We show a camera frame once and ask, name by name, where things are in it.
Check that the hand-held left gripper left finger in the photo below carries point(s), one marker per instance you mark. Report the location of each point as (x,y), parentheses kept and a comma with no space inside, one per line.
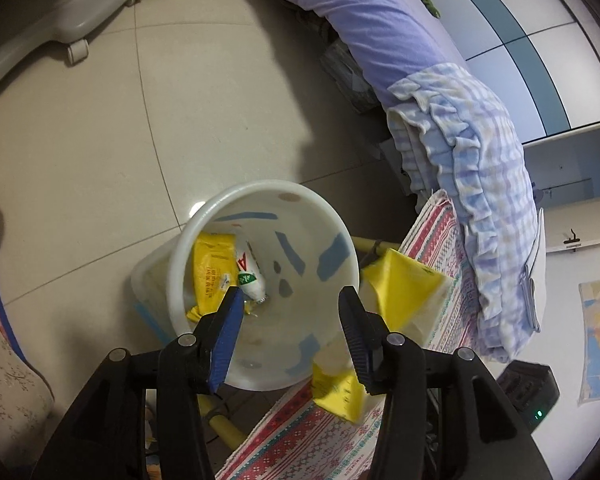
(227,330)

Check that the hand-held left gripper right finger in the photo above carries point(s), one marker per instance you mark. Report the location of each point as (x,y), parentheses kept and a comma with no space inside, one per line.
(354,330)

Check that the white tube with red print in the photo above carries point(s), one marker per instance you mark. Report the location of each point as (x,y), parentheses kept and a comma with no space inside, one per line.
(252,287)

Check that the yellow sponge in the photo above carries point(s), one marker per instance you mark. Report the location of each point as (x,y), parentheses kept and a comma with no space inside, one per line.
(400,285)

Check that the yellow printed packet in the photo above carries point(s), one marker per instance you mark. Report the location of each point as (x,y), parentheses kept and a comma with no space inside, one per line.
(212,265)
(337,395)

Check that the white bin with blue spots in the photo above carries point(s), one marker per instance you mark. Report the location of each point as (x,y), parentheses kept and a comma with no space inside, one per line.
(290,240)

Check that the clear plastic box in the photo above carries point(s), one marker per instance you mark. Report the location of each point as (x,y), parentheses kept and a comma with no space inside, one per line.
(150,280)

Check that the patterned red and teal tablecloth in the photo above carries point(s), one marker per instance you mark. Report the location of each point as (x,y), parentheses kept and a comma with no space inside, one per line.
(300,435)

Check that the black device with green light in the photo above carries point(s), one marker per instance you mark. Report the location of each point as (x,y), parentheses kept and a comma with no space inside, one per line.
(525,385)

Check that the plaid ruffled blanket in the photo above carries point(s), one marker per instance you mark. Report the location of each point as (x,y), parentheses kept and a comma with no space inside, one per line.
(480,160)

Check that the floral cream cloth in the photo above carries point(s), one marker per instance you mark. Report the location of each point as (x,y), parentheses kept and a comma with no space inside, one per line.
(5,375)

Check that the grey plastic storage box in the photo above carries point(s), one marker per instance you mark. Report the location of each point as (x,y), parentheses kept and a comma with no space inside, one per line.
(347,75)

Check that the white door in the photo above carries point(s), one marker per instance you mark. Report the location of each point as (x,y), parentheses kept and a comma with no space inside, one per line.
(570,170)

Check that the purple bed sheet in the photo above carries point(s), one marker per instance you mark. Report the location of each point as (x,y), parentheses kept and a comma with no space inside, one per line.
(380,25)

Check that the green plush toy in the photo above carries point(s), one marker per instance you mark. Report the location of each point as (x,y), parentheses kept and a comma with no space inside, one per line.
(428,4)

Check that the white and blue wardrobe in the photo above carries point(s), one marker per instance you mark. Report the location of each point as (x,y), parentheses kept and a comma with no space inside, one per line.
(530,35)

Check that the grey wheeled chair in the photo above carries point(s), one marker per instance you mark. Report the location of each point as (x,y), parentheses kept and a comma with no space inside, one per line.
(55,15)

